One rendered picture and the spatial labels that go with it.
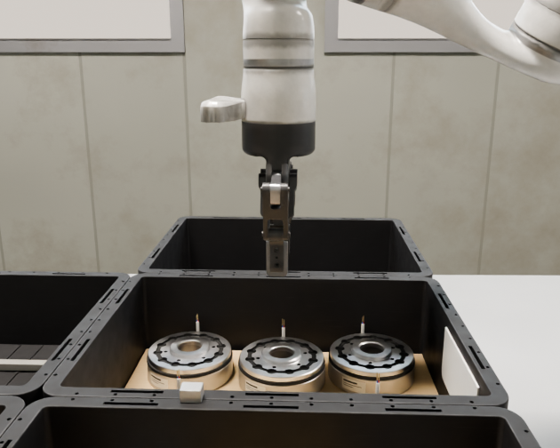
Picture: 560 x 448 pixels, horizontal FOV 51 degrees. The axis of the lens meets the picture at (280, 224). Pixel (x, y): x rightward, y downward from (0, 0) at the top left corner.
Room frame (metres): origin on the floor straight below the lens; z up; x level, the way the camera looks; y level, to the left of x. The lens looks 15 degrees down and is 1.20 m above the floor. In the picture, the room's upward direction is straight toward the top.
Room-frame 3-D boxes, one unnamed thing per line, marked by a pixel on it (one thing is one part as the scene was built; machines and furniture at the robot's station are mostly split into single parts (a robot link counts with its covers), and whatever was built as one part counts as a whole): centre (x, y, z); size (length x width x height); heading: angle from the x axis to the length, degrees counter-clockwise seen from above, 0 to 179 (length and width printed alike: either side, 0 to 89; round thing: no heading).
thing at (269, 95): (0.60, 0.02, 1.17); 0.11 x 0.09 x 0.06; 87
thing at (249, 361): (0.63, 0.00, 0.86); 0.10 x 0.10 x 0.01
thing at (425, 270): (0.88, -0.01, 0.92); 0.40 x 0.30 x 0.02; 88
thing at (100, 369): (0.58, 0.00, 0.87); 0.40 x 0.30 x 0.11; 88
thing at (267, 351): (0.63, 0.00, 0.86); 0.05 x 0.05 x 0.01
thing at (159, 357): (0.65, 0.11, 0.86); 0.10 x 0.10 x 0.01
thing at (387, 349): (0.64, -0.11, 0.86); 0.05 x 0.05 x 0.01
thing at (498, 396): (0.58, 0.00, 0.92); 0.40 x 0.30 x 0.02; 88
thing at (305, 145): (0.60, 0.00, 1.10); 0.08 x 0.08 x 0.09
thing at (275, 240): (0.56, 0.00, 1.02); 0.03 x 0.01 x 0.05; 177
